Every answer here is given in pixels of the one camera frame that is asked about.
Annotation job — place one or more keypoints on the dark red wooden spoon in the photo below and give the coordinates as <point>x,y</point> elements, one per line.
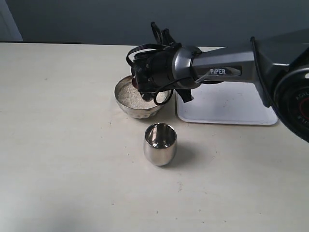
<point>134,82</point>

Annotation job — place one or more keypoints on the hammered metal rice bowl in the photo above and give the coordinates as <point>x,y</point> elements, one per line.
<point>134,113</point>

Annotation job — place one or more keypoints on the steel cup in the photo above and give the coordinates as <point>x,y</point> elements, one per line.
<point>160,144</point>

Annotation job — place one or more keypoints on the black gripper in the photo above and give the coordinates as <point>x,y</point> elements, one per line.
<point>153,71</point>

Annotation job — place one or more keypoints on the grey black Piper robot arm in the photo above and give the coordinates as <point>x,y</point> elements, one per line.
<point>278,67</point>

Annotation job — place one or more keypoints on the white cooked rice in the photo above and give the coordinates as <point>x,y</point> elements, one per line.
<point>130,97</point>

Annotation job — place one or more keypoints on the white rectangular plastic tray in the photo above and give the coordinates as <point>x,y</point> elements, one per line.
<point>226,103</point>

